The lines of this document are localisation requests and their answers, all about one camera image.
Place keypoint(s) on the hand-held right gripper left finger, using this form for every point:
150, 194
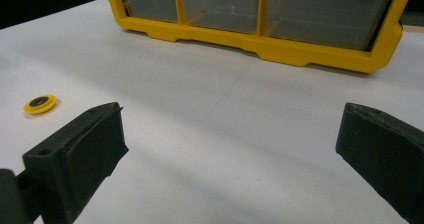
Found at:
83, 150

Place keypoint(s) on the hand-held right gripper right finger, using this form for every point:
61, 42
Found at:
383, 150

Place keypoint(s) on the yellow drawer cabinet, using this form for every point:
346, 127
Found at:
216, 38

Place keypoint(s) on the clear plastic drawer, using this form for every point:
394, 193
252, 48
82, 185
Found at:
150, 0
326, 14
220, 7

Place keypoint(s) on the small yellow disc black centre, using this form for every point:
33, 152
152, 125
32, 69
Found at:
33, 110

